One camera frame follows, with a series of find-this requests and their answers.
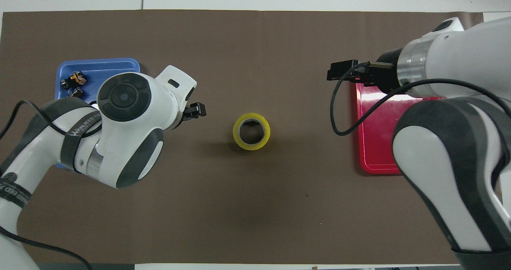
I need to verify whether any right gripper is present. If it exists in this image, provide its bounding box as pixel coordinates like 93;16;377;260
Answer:
357;48;401;95

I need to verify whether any black cable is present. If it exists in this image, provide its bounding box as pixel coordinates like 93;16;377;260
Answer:
0;100;103;141
330;62;511;137
0;225;93;270

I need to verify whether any yellow tape roll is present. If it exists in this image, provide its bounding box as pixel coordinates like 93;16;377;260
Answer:
233;112;271;151

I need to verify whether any blue plastic tray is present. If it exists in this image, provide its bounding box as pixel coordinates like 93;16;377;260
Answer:
55;58;141;170

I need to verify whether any red plastic tray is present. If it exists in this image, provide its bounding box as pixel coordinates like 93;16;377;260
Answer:
355;82;444;175

